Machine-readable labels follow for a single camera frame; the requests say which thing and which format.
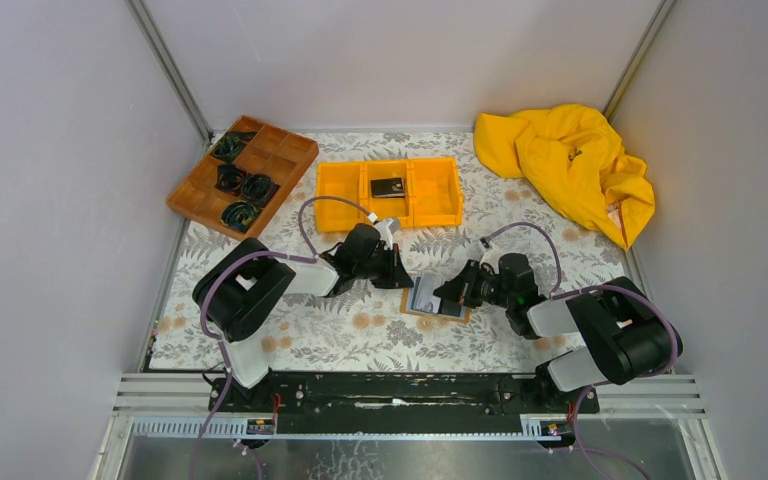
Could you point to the yellow left bin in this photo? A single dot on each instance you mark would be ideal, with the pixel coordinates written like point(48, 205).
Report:
point(343, 180)

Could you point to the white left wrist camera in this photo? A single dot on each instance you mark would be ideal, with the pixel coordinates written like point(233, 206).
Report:
point(387, 227)

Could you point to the yellow bin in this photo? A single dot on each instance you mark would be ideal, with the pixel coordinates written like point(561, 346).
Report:
point(436, 195)
point(343, 180)
point(401, 208)

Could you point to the floral patterned table mat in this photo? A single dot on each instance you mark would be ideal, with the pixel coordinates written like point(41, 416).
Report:
point(364, 328)

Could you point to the aluminium frame rail front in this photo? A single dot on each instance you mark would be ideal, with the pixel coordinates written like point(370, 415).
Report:
point(174, 403)

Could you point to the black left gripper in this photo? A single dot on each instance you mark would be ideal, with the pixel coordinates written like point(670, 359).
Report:
point(395, 275)

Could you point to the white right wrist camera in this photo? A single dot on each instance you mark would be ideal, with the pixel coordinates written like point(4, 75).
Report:
point(485, 252)

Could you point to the yellow right bin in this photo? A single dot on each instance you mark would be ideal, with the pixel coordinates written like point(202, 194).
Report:
point(436, 195)

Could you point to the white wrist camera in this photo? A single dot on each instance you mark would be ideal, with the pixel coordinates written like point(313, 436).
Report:
point(485, 252)
point(387, 227)

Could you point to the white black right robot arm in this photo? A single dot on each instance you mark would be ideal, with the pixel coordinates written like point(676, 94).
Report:
point(623, 335)

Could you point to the yellow leather card holder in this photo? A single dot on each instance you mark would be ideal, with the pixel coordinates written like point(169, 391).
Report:
point(449, 311)

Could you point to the orange compartment tray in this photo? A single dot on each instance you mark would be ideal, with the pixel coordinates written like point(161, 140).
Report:
point(249, 147)

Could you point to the yellow middle bin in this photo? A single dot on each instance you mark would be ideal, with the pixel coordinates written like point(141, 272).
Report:
point(401, 208)

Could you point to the black credit card stack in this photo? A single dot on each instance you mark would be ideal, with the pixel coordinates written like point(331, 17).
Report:
point(387, 188)

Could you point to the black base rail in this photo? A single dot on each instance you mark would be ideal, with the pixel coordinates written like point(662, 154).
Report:
point(311, 403)

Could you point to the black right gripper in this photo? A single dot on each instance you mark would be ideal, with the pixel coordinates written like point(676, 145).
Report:
point(461, 288)

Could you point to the yellow crumpled cloth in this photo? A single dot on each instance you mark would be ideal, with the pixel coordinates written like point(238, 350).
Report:
point(576, 161)

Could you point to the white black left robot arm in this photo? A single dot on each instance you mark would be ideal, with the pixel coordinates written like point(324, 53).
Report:
point(237, 296)

